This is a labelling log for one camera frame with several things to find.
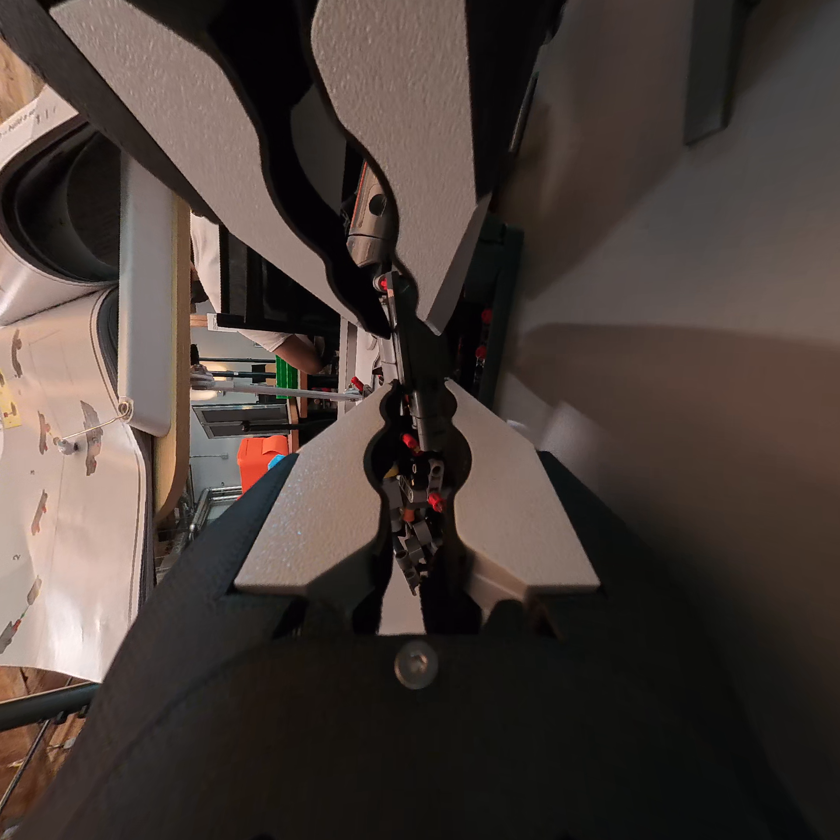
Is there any black metal tube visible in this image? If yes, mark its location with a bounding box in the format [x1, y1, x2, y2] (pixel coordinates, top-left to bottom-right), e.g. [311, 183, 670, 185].
[0, 682, 99, 731]

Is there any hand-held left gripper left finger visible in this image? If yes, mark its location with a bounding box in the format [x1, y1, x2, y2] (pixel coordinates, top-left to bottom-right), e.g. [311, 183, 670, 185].
[233, 381, 403, 635]

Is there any white desk lamp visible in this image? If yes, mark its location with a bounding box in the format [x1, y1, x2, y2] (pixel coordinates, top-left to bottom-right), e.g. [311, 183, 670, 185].
[190, 315, 395, 421]

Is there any white book holder plate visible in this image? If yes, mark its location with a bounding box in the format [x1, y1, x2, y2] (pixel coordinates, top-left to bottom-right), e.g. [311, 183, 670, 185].
[117, 154, 175, 437]

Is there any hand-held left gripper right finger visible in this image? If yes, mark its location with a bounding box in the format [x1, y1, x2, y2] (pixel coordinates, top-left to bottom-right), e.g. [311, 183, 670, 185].
[443, 378, 601, 634]

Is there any lego instruction booklet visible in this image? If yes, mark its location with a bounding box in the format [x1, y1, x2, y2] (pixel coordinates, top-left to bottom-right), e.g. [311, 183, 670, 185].
[0, 85, 155, 683]

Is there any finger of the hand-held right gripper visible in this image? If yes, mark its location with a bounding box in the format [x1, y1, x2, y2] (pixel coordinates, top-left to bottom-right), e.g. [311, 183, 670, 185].
[47, 0, 398, 339]
[289, 0, 494, 337]

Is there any grey lego car model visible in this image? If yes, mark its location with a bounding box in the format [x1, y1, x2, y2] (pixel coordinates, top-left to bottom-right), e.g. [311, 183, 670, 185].
[341, 157, 526, 598]

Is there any grey lego wedge plate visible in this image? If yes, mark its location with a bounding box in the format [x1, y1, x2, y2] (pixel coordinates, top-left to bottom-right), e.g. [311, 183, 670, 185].
[682, 0, 746, 145]

